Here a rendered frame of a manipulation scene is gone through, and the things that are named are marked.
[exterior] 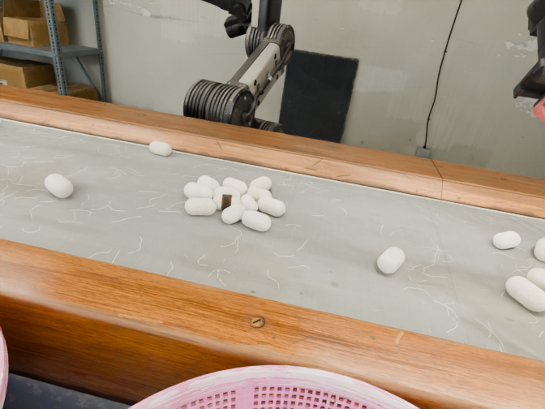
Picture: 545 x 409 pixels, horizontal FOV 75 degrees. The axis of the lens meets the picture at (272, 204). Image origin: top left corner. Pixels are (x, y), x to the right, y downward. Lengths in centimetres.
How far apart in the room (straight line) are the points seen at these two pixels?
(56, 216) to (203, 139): 26
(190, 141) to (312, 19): 192
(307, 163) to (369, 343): 35
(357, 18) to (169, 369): 229
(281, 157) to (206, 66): 214
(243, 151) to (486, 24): 206
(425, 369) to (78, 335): 24
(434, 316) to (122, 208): 34
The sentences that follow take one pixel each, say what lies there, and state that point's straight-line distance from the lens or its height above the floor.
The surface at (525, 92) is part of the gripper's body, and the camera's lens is 62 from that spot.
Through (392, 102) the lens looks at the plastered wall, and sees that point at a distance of 247.
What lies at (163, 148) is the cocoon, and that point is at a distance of 57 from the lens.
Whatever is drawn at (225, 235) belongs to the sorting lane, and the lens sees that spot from 39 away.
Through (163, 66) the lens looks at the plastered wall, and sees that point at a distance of 282.
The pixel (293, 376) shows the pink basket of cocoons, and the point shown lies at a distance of 24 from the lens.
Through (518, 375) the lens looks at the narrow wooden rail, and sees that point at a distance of 31.
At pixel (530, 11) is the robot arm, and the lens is 74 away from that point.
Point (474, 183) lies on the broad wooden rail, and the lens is 62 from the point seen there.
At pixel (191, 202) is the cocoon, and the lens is 41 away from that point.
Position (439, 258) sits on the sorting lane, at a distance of 44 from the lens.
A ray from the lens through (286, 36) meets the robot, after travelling 105.
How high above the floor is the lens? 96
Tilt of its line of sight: 29 degrees down
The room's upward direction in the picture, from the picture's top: 8 degrees clockwise
